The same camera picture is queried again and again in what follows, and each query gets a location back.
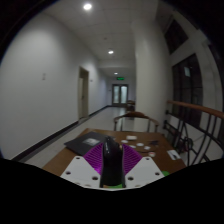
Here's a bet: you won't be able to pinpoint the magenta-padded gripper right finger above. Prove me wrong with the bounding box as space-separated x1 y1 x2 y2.
121 143 165 190

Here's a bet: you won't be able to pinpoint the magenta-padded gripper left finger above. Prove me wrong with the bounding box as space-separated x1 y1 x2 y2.
60 142 105 190

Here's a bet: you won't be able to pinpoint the black computer mouse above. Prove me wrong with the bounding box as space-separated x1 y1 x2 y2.
99 135 127 189

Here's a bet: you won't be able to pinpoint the black closed laptop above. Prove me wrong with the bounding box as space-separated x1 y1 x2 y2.
63 131 109 157

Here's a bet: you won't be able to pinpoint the white paper card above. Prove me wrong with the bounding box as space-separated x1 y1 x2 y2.
166 149 182 161

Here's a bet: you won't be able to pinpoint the wooden armchair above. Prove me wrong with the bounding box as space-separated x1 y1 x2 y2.
113 111 160 133

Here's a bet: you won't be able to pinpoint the side doorway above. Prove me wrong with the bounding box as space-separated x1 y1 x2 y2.
77 66 90 120

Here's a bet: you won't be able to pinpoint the glass double door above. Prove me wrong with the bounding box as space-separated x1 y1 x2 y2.
111 83 129 105

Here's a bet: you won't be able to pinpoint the wooden handrail metal railing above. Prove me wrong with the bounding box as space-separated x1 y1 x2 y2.
164 99 224 167

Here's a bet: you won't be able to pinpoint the dark window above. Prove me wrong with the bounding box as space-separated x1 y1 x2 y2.
171 53 204 129

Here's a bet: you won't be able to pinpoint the ceiling lights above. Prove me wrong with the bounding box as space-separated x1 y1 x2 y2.
82 2 120 76

